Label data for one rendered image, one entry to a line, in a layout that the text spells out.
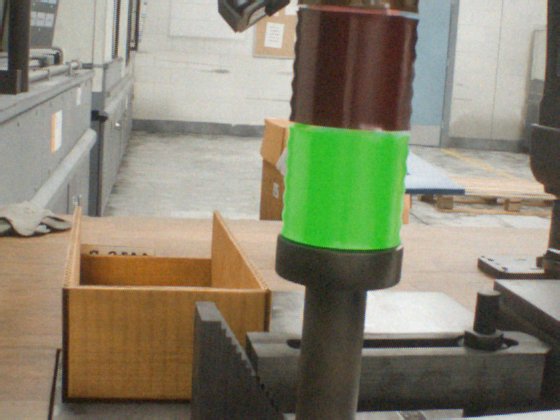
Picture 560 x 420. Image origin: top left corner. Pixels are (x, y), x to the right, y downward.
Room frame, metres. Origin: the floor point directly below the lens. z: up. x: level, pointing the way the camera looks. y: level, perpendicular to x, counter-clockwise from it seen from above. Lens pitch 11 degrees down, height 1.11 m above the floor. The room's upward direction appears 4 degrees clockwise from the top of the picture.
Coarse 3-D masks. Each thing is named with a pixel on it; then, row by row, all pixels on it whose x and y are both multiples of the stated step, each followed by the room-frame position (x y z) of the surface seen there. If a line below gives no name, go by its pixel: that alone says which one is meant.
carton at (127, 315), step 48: (96, 288) 0.48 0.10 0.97; (144, 288) 0.49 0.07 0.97; (192, 288) 0.50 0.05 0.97; (240, 288) 0.59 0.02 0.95; (96, 336) 0.48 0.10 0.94; (144, 336) 0.49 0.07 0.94; (192, 336) 0.49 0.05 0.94; (240, 336) 0.50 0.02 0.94; (96, 384) 0.48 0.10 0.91; (144, 384) 0.49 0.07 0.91
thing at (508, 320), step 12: (504, 312) 0.49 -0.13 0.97; (504, 324) 0.48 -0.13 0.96; (516, 324) 0.47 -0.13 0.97; (528, 324) 0.46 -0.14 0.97; (540, 336) 0.44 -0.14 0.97; (552, 360) 0.43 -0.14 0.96; (552, 372) 0.42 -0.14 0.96; (552, 384) 0.42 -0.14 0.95; (552, 396) 0.42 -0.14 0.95; (492, 408) 0.48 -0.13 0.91; (504, 408) 0.47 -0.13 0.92; (516, 408) 0.46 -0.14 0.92; (528, 408) 0.44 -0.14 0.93; (540, 408) 0.43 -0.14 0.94; (552, 408) 0.42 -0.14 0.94
